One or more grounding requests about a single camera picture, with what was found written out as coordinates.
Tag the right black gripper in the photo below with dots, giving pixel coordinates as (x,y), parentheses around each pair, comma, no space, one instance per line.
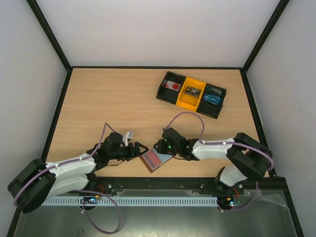
(160,145)

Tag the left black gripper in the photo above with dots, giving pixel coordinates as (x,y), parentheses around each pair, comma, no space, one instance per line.
(137,152)

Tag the brown leather card holder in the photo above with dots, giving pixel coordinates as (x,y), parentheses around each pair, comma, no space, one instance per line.
(163,158)

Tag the red white card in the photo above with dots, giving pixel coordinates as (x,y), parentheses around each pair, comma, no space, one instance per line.
(171,85)
(152,159)

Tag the blue credit card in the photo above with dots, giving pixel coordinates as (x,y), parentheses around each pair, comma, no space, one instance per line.
(212,99)

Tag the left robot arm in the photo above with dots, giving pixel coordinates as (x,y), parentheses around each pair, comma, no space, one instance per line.
(40,180)

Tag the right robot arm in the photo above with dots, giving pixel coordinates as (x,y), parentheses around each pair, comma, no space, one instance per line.
(249,158)

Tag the black bin left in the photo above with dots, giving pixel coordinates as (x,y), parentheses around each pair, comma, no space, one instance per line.
(169,95)

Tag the black bin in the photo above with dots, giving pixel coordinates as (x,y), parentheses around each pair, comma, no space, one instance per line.
(208,109)
(169,95)

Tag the yellow bin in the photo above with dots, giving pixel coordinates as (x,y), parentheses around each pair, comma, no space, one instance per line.
(189,102)

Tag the black bin right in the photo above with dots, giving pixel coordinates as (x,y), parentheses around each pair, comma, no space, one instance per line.
(208,109)

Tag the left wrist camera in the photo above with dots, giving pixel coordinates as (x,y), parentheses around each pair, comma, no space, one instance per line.
(127,137)

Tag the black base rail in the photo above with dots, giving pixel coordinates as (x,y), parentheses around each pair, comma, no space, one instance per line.
(204,186)

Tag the blue slotted cable duct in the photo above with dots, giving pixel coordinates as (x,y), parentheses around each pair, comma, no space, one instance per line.
(133,201)

